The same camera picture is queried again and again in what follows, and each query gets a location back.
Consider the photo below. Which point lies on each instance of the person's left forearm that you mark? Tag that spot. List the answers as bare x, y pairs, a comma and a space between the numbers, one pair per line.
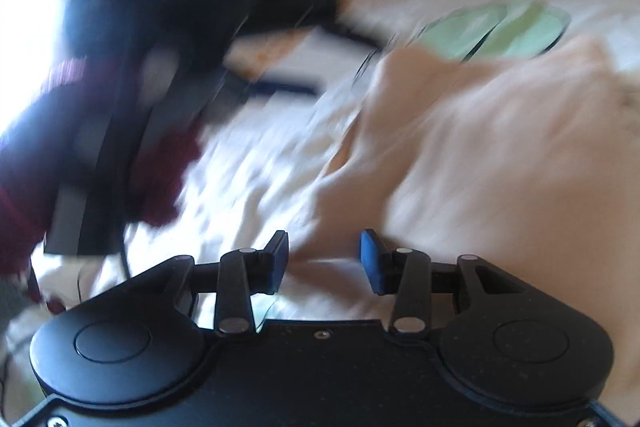
30, 147

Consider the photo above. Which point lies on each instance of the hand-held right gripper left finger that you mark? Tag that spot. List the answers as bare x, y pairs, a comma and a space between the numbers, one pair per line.
277, 263

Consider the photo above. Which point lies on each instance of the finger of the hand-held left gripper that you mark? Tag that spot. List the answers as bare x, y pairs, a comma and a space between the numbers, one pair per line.
356, 36
290, 87

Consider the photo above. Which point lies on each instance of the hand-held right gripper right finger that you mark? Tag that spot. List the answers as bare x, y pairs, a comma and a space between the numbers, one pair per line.
372, 263

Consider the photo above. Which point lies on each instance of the printed blanket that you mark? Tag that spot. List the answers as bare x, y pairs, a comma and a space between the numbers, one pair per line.
250, 167

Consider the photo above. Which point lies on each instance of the beige knit garment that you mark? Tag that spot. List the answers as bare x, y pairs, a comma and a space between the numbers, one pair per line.
480, 147

